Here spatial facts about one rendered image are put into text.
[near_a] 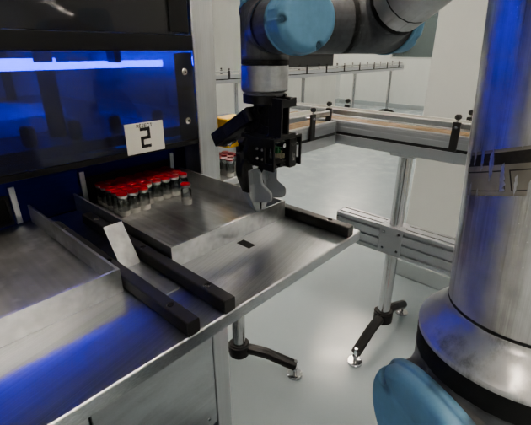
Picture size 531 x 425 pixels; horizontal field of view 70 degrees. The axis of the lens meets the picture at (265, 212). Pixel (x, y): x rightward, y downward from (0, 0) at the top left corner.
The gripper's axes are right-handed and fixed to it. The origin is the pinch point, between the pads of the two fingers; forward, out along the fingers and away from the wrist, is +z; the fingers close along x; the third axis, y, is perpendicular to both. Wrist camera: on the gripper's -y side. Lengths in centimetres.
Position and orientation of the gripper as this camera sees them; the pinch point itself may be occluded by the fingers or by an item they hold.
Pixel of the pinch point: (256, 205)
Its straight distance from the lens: 70.6
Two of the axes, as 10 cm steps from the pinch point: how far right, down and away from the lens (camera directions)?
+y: 7.4, 2.6, -6.2
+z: 0.0, 9.2, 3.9
